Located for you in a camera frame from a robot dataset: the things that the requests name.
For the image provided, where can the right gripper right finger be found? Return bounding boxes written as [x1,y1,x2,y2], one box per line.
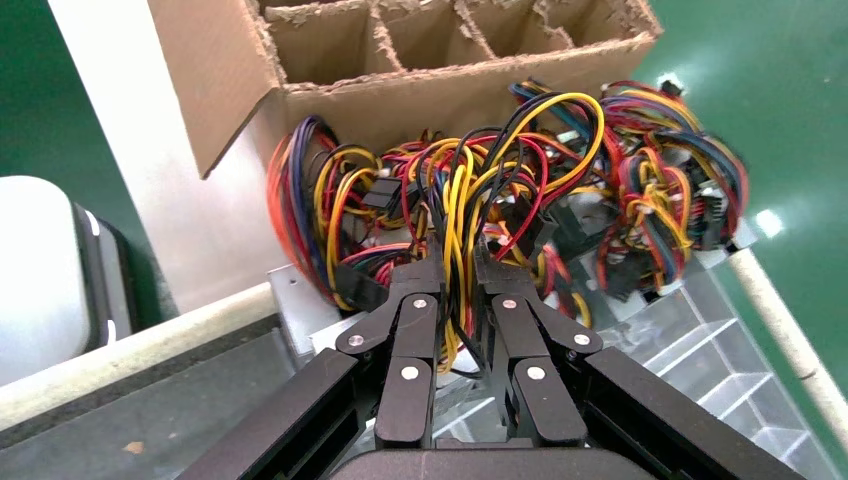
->
[474,256,804,480]

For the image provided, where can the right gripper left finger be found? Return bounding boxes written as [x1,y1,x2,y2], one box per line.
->
[178,250,446,480]

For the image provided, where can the power supply with red-yellow wires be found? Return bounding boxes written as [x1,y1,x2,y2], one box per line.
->
[390,91,607,382]

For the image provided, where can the clear plastic compartment tray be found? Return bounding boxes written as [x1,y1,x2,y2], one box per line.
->
[311,264,848,480]

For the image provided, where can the brown cardboard divider box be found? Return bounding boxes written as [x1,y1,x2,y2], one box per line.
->
[146,0,664,180]

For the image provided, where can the white and black robot body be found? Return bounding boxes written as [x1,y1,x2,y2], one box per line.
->
[0,175,137,389]

